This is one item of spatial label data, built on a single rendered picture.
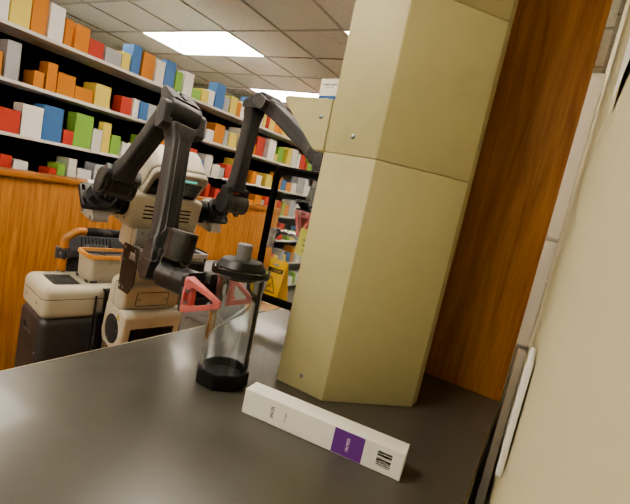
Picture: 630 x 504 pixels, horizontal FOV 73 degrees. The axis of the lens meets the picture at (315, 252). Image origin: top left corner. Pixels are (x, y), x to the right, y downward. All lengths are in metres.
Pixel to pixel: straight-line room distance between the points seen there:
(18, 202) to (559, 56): 2.40
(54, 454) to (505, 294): 0.92
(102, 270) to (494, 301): 1.44
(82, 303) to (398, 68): 1.44
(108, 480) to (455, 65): 0.84
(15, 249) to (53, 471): 2.13
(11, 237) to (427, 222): 2.24
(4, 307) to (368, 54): 2.36
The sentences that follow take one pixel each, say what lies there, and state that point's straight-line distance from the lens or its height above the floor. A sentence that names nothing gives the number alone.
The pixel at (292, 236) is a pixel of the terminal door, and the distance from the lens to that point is 1.21.
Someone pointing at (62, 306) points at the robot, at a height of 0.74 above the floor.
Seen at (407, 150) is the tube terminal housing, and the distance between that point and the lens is 0.82.
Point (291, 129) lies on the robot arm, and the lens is 1.44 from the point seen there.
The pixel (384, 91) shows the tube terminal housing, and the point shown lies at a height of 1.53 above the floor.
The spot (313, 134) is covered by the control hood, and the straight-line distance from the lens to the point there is 0.86.
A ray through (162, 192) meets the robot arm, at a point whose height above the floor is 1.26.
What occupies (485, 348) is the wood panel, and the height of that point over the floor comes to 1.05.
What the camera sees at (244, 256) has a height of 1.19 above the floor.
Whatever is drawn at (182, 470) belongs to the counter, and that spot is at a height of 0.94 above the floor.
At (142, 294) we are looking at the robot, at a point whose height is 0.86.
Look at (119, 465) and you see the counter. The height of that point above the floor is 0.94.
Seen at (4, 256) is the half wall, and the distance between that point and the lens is 2.69.
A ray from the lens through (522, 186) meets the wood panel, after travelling 1.10.
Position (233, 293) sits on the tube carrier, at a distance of 0.77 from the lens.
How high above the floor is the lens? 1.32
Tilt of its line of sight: 7 degrees down
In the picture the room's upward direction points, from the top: 12 degrees clockwise
